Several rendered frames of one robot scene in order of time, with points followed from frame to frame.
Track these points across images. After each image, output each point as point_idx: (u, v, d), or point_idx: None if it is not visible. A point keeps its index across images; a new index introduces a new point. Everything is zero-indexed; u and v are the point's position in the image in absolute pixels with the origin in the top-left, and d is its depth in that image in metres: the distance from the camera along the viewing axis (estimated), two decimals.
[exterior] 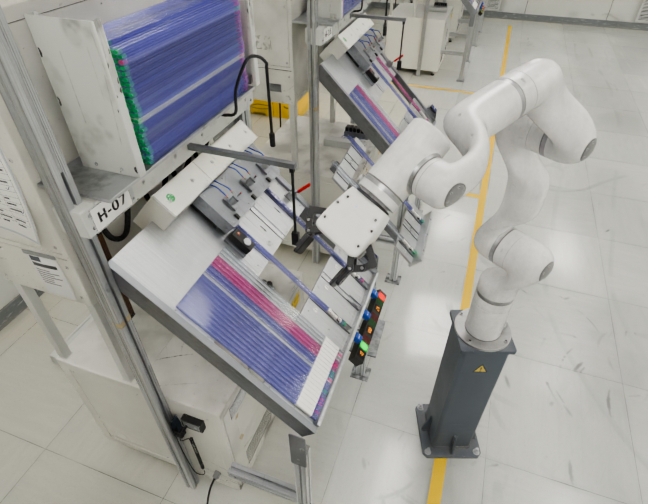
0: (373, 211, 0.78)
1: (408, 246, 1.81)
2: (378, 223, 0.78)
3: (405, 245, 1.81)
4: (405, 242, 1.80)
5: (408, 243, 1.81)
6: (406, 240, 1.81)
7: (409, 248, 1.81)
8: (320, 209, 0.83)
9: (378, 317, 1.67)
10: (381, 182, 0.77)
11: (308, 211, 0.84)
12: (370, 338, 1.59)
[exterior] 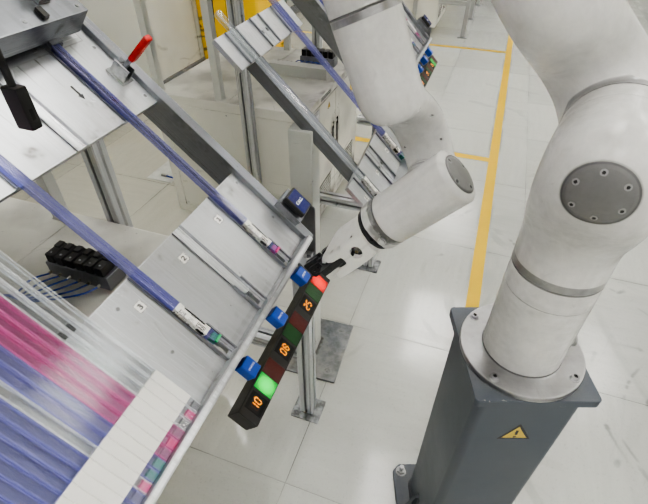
0: None
1: (374, 190, 0.98)
2: None
3: (367, 188, 0.98)
4: (367, 182, 0.97)
5: (373, 185, 0.98)
6: (369, 180, 0.98)
7: (375, 194, 0.98)
8: (334, 268, 0.76)
9: (307, 322, 0.84)
10: None
11: (325, 273, 0.77)
12: (284, 368, 0.76)
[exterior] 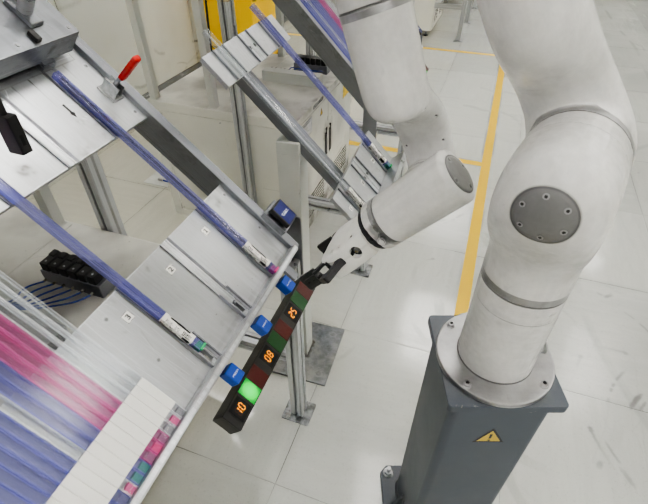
0: None
1: (358, 200, 1.01)
2: None
3: (352, 198, 1.01)
4: (352, 193, 1.00)
5: (358, 195, 1.01)
6: (354, 191, 1.01)
7: (359, 204, 1.01)
8: (336, 272, 0.73)
9: (292, 329, 0.87)
10: None
11: (326, 283, 0.73)
12: (268, 374, 0.79)
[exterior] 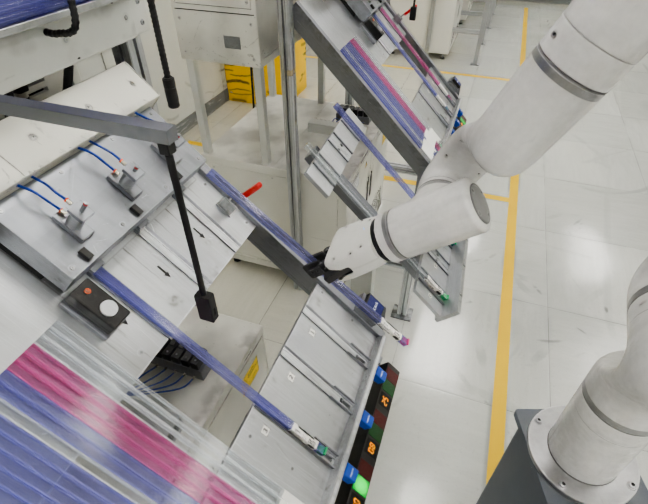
0: (366, 238, 0.72)
1: (436, 287, 1.09)
2: (359, 250, 0.71)
3: (430, 285, 1.09)
4: (430, 281, 1.08)
5: (435, 282, 1.09)
6: (432, 278, 1.09)
7: (436, 291, 1.09)
8: None
9: (386, 418, 0.95)
10: (387, 214, 0.70)
11: None
12: (373, 466, 0.88)
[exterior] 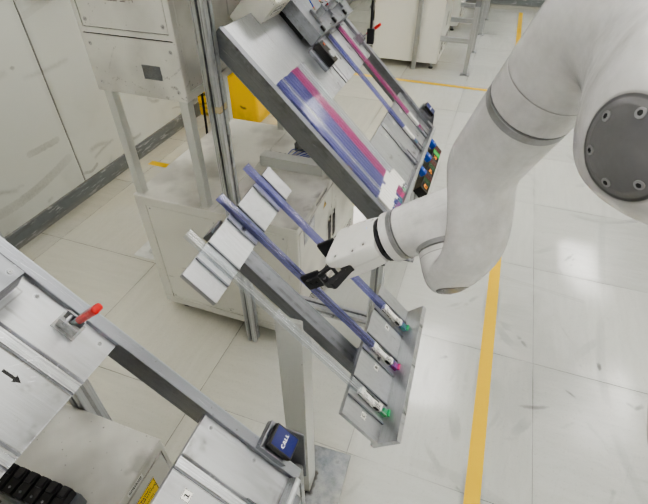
0: (369, 236, 0.72)
1: (372, 403, 0.85)
2: (361, 247, 0.71)
3: (365, 400, 0.85)
4: (365, 396, 0.84)
5: (372, 395, 0.85)
6: (367, 391, 0.85)
7: (373, 406, 0.85)
8: None
9: None
10: (390, 213, 0.70)
11: None
12: None
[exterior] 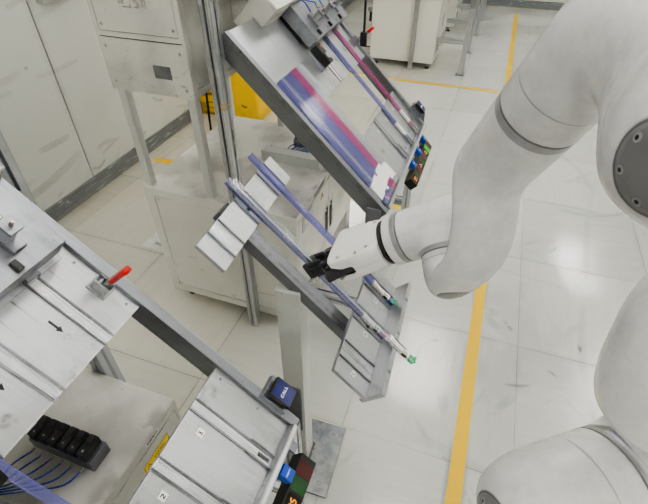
0: (371, 239, 0.72)
1: (400, 350, 0.90)
2: (364, 249, 0.72)
3: (393, 347, 0.90)
4: (393, 342, 0.89)
5: (400, 343, 0.90)
6: (395, 338, 0.90)
7: (401, 353, 0.90)
8: None
9: None
10: (394, 216, 0.71)
11: None
12: None
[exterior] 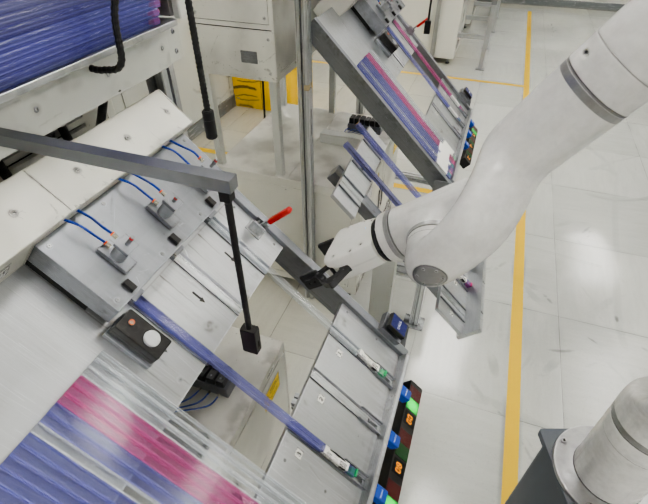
0: (366, 237, 0.72)
1: (370, 363, 0.95)
2: (359, 247, 0.71)
3: (363, 361, 0.95)
4: (363, 357, 0.94)
5: (369, 357, 0.95)
6: (365, 353, 0.95)
7: (371, 367, 0.95)
8: None
9: (411, 437, 0.96)
10: (388, 213, 0.70)
11: None
12: (400, 486, 0.89)
